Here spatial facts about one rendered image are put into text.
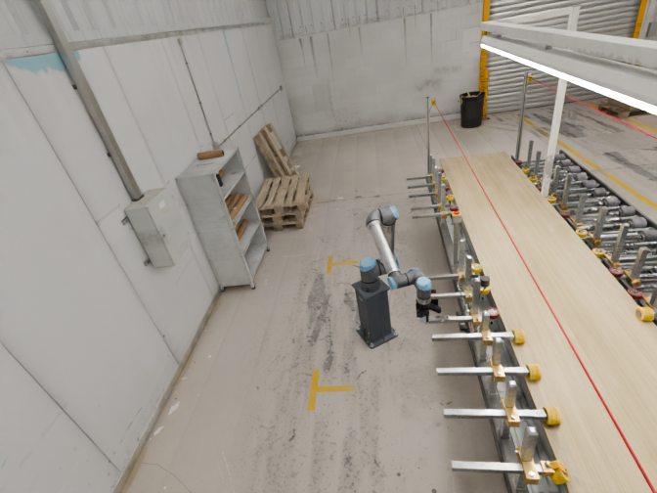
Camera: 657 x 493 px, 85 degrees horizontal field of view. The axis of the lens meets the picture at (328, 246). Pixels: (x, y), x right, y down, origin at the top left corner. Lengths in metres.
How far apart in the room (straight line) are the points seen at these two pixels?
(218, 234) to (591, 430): 3.63
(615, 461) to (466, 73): 9.02
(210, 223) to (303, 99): 6.37
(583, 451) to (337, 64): 9.02
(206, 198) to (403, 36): 6.96
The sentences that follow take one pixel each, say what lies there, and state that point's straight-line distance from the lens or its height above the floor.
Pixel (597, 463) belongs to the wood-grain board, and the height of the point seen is 0.90.
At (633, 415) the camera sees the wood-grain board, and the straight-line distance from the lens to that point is 2.35.
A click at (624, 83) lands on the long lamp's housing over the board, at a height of 2.36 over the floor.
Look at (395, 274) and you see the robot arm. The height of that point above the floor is 1.20.
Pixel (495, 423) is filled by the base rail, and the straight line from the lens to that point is 2.37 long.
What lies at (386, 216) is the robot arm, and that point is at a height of 1.38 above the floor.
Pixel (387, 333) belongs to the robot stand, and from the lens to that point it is 3.63.
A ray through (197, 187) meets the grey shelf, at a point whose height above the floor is 1.42.
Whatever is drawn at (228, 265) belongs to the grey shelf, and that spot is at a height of 0.39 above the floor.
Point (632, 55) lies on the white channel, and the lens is 1.61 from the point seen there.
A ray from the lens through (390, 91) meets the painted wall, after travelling 9.97.
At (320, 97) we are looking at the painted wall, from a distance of 10.01.
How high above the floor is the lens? 2.69
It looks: 32 degrees down
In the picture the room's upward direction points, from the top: 11 degrees counter-clockwise
